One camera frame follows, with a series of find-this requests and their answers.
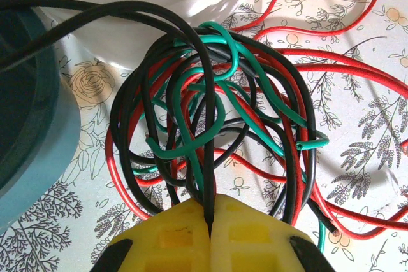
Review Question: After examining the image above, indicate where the black cable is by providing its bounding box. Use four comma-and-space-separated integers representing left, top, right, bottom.
0, 0, 339, 234

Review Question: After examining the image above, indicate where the floral tablecloth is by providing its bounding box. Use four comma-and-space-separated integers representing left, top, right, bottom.
0, 0, 408, 272

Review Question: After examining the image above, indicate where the green cable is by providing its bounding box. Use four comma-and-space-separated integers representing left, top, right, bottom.
132, 20, 330, 254

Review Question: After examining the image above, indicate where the teal plastic bin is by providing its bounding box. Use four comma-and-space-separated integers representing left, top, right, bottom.
0, 0, 82, 234

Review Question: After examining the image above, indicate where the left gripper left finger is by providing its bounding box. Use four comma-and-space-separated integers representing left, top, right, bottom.
91, 199, 212, 272

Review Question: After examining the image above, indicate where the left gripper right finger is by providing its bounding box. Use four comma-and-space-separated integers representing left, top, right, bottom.
210, 194, 336, 272

